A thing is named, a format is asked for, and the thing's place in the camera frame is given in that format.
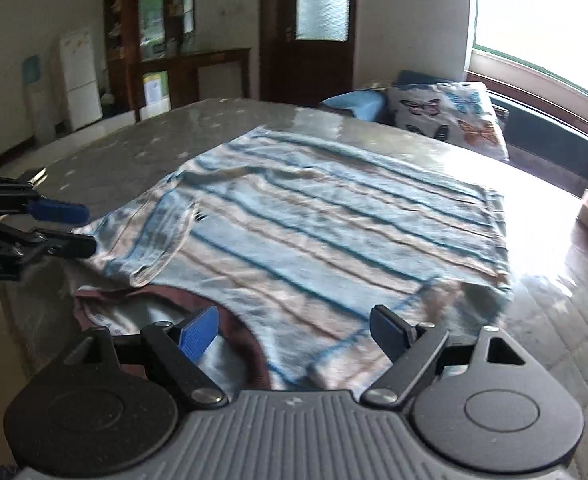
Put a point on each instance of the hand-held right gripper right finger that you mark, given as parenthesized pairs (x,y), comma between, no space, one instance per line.
(386,330)

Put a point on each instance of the blue sofa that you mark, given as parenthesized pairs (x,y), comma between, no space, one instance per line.
(538,125)

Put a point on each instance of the dark wooden glass door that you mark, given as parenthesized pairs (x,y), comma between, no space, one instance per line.
(309,70)

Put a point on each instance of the water dispenser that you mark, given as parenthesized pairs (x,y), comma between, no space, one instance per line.
(36,100)

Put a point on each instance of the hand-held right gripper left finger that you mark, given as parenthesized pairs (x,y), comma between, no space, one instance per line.
(199,332)

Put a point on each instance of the white refrigerator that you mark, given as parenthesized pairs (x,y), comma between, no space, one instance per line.
(79,85)

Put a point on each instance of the butterfly print pillow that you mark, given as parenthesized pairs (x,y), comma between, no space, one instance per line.
(453,115)

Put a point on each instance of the dark wooden display cabinet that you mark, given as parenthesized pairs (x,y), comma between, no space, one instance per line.
(124,70)

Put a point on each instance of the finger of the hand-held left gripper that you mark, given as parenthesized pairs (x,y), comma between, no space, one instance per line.
(64,246)
(56,211)

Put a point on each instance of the blue striped shirt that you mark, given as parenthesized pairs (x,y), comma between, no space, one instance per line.
(314,240)

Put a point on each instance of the dark wooden sideboard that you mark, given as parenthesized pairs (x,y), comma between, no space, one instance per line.
(189,70)

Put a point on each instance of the large window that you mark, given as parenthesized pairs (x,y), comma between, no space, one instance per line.
(538,5)

